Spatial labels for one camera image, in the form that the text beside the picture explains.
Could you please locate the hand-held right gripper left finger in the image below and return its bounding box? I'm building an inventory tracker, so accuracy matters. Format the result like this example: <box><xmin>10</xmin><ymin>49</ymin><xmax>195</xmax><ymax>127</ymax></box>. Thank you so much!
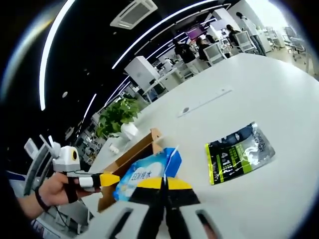
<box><xmin>74</xmin><ymin>176</ymin><xmax>166</xmax><ymax>239</ymax></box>

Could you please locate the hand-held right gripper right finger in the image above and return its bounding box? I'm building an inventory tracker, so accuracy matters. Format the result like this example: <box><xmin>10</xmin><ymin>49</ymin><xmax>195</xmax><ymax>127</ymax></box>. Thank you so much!
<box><xmin>163</xmin><ymin>176</ymin><xmax>226</xmax><ymax>239</ymax></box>

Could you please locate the blue wet wipes soft pack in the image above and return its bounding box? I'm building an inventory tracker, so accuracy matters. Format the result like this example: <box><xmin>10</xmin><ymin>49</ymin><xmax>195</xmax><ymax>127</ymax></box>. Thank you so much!
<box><xmin>112</xmin><ymin>146</ymin><xmax>182</xmax><ymax>202</ymax></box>

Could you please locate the brown cardboard shoe box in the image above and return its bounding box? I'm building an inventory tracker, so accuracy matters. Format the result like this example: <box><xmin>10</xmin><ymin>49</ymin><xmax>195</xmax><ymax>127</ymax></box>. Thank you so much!
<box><xmin>97</xmin><ymin>128</ymin><xmax>163</xmax><ymax>213</ymax></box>

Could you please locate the black green soft pouch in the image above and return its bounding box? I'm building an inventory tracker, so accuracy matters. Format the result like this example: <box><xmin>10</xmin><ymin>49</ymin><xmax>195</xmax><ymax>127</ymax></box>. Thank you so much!
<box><xmin>204</xmin><ymin>121</ymin><xmax>276</xmax><ymax>185</ymax></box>

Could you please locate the person's left hand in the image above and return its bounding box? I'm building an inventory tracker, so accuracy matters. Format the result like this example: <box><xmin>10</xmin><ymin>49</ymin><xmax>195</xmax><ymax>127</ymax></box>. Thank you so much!
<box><xmin>39</xmin><ymin>172</ymin><xmax>83</xmax><ymax>206</ymax></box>

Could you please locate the grey metal shelf rack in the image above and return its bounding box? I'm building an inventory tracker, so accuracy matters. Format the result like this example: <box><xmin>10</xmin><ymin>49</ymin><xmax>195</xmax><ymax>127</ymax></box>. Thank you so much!
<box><xmin>23</xmin><ymin>134</ymin><xmax>54</xmax><ymax>197</ymax></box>

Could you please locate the small white square device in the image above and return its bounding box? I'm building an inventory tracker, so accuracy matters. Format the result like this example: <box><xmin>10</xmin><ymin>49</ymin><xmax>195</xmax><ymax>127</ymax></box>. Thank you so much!
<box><xmin>24</xmin><ymin>138</ymin><xmax>38</xmax><ymax>158</ymax></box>

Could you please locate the black wristband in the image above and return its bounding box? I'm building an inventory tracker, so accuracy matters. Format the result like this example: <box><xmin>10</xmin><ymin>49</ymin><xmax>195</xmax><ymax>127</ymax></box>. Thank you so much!
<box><xmin>34</xmin><ymin>187</ymin><xmax>51</xmax><ymax>212</ymax></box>

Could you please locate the green plant in white pot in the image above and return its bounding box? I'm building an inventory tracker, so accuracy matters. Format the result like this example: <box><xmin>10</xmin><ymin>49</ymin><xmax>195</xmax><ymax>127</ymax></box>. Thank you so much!
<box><xmin>96</xmin><ymin>98</ymin><xmax>143</xmax><ymax>140</ymax></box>

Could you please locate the curved ceiling light strip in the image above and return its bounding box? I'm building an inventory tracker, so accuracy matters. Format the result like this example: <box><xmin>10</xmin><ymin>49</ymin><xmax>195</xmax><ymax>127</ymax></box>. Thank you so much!
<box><xmin>112</xmin><ymin>0</ymin><xmax>200</xmax><ymax>70</ymax></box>
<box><xmin>39</xmin><ymin>0</ymin><xmax>78</xmax><ymax>112</ymax></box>

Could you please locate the white square pillar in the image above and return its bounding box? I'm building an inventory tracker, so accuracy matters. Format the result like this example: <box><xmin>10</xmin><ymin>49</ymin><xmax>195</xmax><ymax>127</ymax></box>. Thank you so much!
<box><xmin>124</xmin><ymin>56</ymin><xmax>160</xmax><ymax>87</ymax></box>

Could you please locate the white office desk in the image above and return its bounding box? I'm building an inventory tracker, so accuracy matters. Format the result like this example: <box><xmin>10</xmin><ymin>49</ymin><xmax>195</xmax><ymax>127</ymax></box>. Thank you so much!
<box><xmin>143</xmin><ymin>66</ymin><xmax>192</xmax><ymax>103</ymax></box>

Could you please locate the ceiling air conditioner vent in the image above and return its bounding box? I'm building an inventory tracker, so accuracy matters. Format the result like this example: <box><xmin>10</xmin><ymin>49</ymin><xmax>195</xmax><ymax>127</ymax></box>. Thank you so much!
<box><xmin>109</xmin><ymin>1</ymin><xmax>159</xmax><ymax>30</ymax></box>

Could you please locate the white mesh office chair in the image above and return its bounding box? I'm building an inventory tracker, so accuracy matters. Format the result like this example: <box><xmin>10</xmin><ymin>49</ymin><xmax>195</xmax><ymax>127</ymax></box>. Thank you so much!
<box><xmin>235</xmin><ymin>31</ymin><xmax>256</xmax><ymax>54</ymax></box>
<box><xmin>203</xmin><ymin>46</ymin><xmax>228</xmax><ymax>67</ymax></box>

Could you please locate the white table cable cover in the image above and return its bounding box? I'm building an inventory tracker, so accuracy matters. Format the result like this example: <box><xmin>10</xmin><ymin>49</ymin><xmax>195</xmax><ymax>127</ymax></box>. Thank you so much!
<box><xmin>177</xmin><ymin>86</ymin><xmax>234</xmax><ymax>118</ymax></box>

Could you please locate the purple wall screen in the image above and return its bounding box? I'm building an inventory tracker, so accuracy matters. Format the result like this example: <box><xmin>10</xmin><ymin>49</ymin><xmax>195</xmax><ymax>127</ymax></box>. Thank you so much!
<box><xmin>185</xmin><ymin>27</ymin><xmax>204</xmax><ymax>40</ymax></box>

